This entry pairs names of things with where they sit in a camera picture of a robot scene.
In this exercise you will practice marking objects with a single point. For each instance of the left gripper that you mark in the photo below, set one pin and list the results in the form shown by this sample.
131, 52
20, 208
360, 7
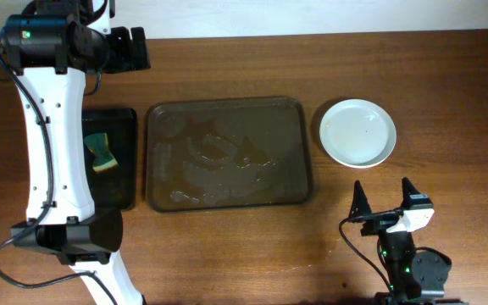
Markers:
131, 50

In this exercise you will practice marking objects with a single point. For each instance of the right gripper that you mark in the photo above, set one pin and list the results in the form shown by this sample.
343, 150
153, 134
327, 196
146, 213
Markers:
381, 217

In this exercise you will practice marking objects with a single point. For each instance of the yellow green sponge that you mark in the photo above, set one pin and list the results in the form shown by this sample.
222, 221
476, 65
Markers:
98, 145

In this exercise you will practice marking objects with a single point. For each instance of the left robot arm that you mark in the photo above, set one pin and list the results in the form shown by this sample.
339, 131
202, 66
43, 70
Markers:
48, 50

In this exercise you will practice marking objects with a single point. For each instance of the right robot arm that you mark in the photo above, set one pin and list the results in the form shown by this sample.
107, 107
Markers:
416, 275

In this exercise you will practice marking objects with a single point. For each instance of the black small tray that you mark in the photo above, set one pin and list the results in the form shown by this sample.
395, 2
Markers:
116, 187

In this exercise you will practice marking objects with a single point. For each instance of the brown plastic tray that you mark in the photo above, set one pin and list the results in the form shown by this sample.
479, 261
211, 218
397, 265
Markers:
226, 153

